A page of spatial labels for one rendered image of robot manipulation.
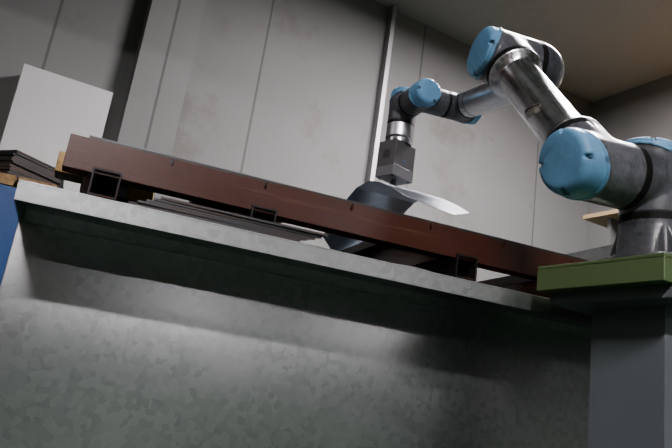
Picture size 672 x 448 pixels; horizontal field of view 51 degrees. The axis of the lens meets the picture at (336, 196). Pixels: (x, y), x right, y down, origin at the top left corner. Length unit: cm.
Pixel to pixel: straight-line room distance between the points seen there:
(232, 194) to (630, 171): 70
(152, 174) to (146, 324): 27
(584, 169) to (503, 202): 421
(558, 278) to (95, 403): 79
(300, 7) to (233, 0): 48
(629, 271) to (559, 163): 21
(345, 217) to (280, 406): 38
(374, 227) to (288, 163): 301
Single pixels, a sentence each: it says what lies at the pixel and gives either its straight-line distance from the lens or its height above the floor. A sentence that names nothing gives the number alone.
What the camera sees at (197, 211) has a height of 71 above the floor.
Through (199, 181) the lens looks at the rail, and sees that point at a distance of 132.
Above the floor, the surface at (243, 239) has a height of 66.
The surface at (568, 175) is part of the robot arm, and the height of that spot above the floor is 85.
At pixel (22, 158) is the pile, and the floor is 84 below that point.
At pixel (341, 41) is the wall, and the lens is 486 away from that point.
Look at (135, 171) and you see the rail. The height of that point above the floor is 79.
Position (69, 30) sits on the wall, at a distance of 419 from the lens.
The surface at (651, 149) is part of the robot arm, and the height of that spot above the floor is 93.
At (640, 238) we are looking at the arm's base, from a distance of 128.
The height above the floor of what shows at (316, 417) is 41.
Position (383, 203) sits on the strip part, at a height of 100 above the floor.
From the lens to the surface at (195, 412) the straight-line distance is 124.
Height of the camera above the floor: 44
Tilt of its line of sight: 16 degrees up
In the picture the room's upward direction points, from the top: 8 degrees clockwise
